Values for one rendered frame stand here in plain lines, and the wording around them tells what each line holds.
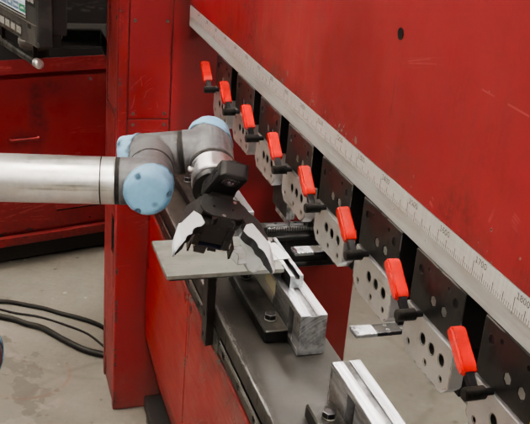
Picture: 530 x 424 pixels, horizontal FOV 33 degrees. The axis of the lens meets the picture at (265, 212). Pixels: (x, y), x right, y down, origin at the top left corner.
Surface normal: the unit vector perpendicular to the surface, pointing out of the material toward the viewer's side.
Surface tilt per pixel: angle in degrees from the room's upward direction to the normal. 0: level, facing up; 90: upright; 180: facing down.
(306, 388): 0
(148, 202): 90
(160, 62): 90
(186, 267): 0
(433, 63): 90
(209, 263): 0
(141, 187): 90
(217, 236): 107
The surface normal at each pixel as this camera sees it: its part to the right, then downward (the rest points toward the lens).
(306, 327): 0.29, 0.39
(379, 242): -0.95, 0.04
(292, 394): 0.07, -0.92
